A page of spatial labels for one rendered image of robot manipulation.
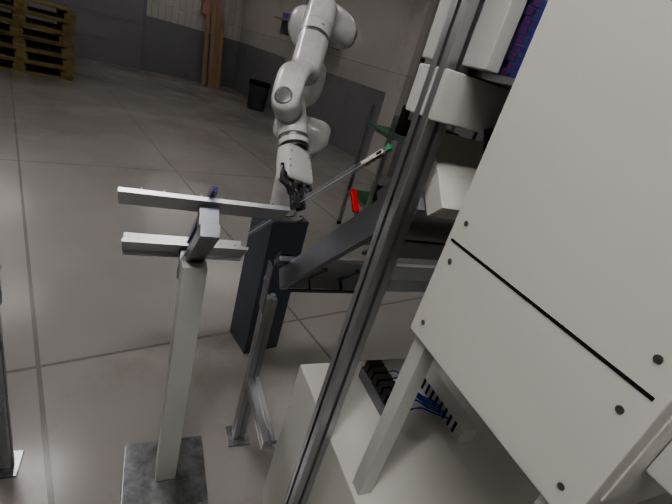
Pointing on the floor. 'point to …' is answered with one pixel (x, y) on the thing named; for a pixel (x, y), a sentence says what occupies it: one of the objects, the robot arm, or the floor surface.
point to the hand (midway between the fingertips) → (297, 202)
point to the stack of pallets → (11, 46)
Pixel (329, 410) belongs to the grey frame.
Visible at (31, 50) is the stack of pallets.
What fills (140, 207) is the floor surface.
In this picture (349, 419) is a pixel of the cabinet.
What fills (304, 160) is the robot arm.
